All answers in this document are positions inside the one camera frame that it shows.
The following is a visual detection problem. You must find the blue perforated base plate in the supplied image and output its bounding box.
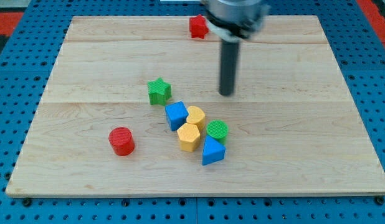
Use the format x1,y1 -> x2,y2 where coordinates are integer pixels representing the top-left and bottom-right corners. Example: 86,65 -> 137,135
0,0 -> 385,223

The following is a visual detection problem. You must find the wooden board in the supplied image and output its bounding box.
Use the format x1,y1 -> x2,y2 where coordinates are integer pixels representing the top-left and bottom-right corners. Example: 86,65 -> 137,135
6,16 -> 385,198

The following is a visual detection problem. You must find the red star block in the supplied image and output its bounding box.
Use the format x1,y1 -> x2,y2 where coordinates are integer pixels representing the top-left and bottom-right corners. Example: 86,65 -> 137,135
189,14 -> 209,39

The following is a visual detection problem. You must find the yellow heart block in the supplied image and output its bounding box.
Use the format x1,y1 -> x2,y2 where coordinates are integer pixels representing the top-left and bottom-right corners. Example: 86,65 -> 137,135
186,106 -> 206,131

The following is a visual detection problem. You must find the blue cube block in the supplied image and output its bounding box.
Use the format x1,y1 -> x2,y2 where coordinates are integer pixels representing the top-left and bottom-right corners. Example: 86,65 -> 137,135
165,101 -> 188,131

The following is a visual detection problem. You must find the blue triangle block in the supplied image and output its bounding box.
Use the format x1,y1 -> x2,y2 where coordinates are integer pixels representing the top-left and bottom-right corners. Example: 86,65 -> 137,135
202,135 -> 226,166

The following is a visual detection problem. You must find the green cylinder block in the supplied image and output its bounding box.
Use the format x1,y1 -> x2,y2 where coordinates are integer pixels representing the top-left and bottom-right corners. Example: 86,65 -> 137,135
206,119 -> 229,145

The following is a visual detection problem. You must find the yellow hexagon block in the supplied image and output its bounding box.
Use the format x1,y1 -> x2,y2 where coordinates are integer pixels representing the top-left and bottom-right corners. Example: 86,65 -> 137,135
177,123 -> 201,152

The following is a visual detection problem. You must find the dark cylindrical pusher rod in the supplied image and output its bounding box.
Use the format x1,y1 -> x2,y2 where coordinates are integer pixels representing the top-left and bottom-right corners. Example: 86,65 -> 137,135
219,40 -> 240,96

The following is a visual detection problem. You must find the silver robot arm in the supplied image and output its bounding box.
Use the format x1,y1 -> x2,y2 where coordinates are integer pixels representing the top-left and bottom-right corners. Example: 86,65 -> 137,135
202,0 -> 270,96

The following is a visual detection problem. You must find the red cylinder block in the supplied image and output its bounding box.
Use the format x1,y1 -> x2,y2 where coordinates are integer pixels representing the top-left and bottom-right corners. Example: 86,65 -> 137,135
108,127 -> 135,156

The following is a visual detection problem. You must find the green star block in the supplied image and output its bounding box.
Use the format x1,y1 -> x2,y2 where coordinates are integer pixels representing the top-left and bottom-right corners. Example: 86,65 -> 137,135
147,77 -> 172,106

